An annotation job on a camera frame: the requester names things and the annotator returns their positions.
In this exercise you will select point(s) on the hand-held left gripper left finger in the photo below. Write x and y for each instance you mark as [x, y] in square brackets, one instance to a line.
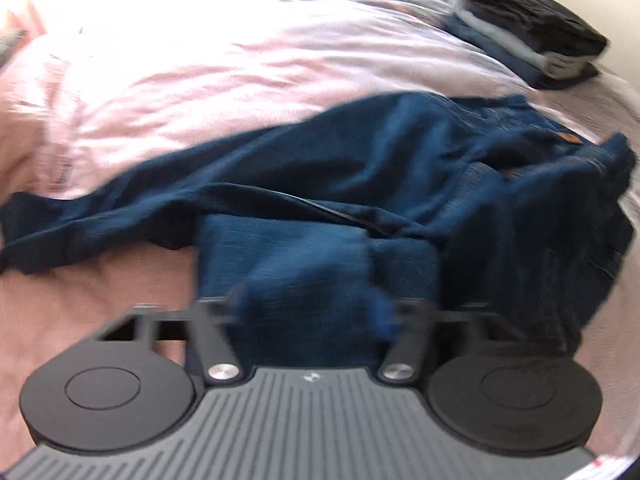
[239, 305]

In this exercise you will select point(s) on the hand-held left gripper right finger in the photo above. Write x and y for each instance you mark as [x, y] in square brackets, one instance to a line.
[386, 316]

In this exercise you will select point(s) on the dark blue denim pants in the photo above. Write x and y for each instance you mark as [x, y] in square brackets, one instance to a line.
[400, 170]

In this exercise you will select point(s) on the folded grey pants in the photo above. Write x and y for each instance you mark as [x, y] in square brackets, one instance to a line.
[545, 62]

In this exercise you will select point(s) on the folded black pants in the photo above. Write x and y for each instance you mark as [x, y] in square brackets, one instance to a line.
[530, 10]

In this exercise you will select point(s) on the stack of folded clothes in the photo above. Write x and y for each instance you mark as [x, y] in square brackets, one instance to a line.
[492, 45]

